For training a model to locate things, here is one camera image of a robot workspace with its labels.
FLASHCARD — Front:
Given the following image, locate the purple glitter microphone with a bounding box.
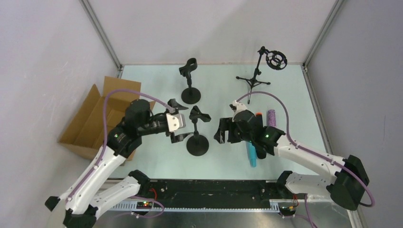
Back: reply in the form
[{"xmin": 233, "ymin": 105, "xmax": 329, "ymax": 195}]
[{"xmin": 267, "ymin": 109, "xmax": 277, "ymax": 127}]

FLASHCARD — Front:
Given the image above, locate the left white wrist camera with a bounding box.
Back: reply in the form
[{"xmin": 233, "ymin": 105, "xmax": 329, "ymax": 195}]
[{"xmin": 166, "ymin": 113, "xmax": 186, "ymax": 133}]

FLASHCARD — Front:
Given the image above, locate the black round-base mic stand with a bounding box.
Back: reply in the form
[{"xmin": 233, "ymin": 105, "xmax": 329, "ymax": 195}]
[{"xmin": 186, "ymin": 105, "xmax": 211, "ymax": 156}]

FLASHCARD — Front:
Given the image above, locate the brown cardboard box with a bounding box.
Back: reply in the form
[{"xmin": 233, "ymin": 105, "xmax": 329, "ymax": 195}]
[{"xmin": 58, "ymin": 76, "xmax": 141, "ymax": 160}]

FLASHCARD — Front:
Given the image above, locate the purple cable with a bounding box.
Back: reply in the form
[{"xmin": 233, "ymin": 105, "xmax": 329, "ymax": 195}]
[
  {"xmin": 67, "ymin": 89, "xmax": 174, "ymax": 202},
  {"xmin": 237, "ymin": 91, "xmax": 376, "ymax": 208}
]

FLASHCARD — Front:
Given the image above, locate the teal blue microphone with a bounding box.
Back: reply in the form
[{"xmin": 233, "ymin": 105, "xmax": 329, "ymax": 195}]
[{"xmin": 246, "ymin": 142, "xmax": 257, "ymax": 168}]

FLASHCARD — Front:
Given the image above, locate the black tripod shock-mount stand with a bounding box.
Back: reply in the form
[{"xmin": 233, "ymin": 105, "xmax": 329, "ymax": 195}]
[{"xmin": 236, "ymin": 46, "xmax": 288, "ymax": 105}]

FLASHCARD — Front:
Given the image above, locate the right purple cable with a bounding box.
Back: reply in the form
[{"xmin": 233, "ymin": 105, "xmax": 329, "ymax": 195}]
[{"xmin": 237, "ymin": 91, "xmax": 376, "ymax": 208}]

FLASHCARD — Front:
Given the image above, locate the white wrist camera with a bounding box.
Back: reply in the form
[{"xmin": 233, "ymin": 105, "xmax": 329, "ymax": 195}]
[
  {"xmin": 166, "ymin": 113, "xmax": 186, "ymax": 133},
  {"xmin": 229, "ymin": 100, "xmax": 248, "ymax": 122}
]

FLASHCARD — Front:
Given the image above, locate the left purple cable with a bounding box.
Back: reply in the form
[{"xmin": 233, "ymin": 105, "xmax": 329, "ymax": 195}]
[{"xmin": 67, "ymin": 89, "xmax": 174, "ymax": 202}]

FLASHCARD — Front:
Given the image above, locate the black orange-ring microphone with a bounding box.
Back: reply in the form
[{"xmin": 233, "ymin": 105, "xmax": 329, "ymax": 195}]
[{"xmin": 254, "ymin": 113, "xmax": 267, "ymax": 159}]

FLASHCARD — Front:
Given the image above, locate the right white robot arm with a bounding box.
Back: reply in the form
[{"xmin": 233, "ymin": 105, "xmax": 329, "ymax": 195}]
[{"xmin": 214, "ymin": 110, "xmax": 369, "ymax": 211}]

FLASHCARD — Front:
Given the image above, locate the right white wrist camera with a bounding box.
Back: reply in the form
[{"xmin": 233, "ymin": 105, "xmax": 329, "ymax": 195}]
[{"xmin": 229, "ymin": 100, "xmax": 248, "ymax": 122}]

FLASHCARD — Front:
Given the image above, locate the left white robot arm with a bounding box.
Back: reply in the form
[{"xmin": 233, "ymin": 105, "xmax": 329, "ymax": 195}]
[{"xmin": 45, "ymin": 99, "xmax": 186, "ymax": 228}]

